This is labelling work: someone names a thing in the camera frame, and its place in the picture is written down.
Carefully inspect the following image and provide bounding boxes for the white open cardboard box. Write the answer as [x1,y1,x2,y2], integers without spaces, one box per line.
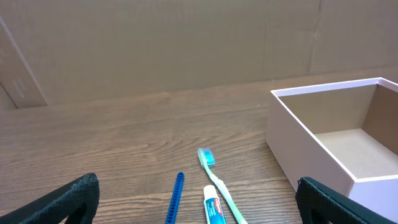
[266,77,397,222]

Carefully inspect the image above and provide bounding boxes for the green white toothbrush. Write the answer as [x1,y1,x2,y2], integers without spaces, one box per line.
[198,148,248,224]

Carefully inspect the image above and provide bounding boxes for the small toothpaste tube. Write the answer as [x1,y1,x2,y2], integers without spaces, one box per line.
[203,185,227,224]

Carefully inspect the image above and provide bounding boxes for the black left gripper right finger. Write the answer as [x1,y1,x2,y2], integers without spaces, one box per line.
[295,177,394,224]

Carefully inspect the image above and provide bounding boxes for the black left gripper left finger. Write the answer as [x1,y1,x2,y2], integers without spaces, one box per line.
[1,173,100,224]

